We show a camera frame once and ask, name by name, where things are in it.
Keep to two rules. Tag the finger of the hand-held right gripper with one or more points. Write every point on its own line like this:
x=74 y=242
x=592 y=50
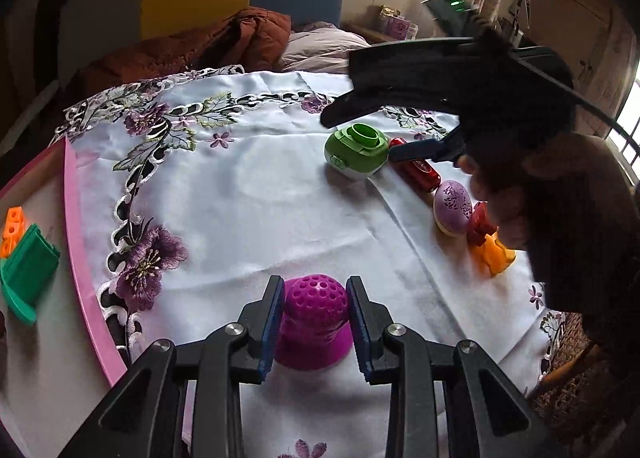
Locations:
x=430 y=149
x=390 y=83

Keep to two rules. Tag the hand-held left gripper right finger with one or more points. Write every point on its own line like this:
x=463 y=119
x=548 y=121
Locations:
x=360 y=333

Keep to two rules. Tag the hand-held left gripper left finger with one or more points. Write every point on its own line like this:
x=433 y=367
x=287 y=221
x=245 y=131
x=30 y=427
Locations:
x=267 y=333

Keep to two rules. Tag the red oblong toy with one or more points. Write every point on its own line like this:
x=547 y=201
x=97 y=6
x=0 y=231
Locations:
x=417 y=173

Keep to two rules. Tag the purple perforated toy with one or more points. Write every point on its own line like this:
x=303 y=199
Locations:
x=315 y=308

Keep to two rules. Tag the purple patterned egg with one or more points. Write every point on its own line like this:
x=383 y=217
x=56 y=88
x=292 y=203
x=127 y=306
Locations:
x=452 y=208

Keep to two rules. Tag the green and white round toy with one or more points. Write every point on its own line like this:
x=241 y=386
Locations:
x=357 y=155

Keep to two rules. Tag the small red toy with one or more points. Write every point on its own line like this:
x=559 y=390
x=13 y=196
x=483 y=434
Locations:
x=479 y=225

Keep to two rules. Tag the orange boat toy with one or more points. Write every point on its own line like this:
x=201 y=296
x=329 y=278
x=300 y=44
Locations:
x=492 y=255

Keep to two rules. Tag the white box with pink rim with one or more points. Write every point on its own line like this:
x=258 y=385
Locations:
x=50 y=363

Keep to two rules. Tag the teal green plastic piece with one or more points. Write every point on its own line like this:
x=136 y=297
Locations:
x=27 y=270

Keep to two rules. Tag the orange dice block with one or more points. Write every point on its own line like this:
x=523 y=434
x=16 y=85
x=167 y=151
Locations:
x=14 y=233

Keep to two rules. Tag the person's right hand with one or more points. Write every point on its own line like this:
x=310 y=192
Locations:
x=500 y=208

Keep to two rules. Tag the purple printed box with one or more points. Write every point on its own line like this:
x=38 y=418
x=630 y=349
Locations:
x=400 y=28

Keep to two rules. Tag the wooden windowsill shelf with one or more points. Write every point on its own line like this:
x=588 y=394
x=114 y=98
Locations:
x=362 y=33

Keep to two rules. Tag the beige cabinet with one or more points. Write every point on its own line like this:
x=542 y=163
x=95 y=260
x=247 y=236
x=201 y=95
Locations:
x=585 y=13

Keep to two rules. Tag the window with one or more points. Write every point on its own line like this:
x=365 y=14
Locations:
x=625 y=128

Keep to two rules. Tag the white floral embroidered tablecloth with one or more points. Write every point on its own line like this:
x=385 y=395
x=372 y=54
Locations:
x=250 y=198

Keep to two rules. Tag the rust brown jacket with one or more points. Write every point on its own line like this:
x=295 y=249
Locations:
x=200 y=48

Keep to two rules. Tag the wicker chair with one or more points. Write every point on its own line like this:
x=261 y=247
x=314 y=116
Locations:
x=570 y=388

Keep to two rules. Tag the white chair armrest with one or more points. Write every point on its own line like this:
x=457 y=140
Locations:
x=30 y=108

